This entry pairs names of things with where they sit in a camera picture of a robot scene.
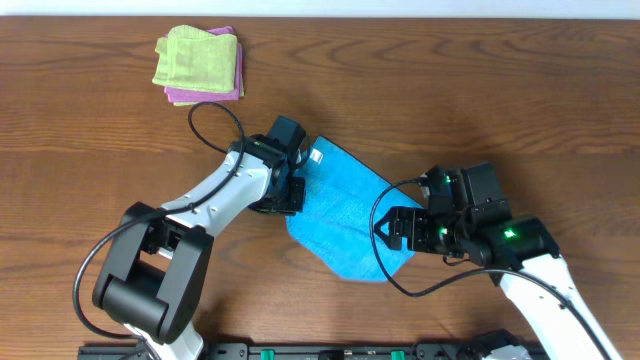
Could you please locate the blue microfiber cloth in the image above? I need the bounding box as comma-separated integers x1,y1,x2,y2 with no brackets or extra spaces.
286,136,419,283

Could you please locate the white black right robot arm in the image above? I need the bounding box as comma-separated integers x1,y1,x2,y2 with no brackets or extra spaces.
369,199,620,359

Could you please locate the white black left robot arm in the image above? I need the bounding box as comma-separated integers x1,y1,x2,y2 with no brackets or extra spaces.
92,134,309,359

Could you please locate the folded pink cloth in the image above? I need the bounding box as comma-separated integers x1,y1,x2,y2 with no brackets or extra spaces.
163,25,244,105

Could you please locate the folded green cloth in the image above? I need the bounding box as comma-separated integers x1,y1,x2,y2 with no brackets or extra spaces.
151,24,239,95

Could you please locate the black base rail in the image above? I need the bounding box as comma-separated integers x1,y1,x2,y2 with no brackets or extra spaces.
77,341,551,360

